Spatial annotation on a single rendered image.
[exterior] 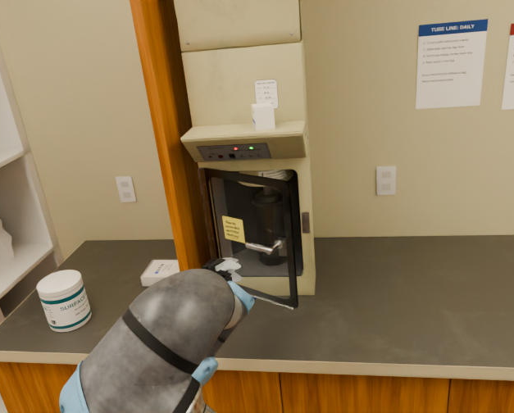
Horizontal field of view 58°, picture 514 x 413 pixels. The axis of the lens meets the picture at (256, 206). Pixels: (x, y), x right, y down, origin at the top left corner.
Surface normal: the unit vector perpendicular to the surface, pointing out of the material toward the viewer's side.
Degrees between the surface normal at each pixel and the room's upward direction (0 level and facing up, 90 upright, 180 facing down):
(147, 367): 64
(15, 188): 90
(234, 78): 90
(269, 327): 0
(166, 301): 24
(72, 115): 90
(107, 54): 90
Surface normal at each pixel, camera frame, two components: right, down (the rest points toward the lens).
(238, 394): -0.15, 0.41
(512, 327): -0.10, -0.91
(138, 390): 0.27, -0.08
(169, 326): 0.22, -0.32
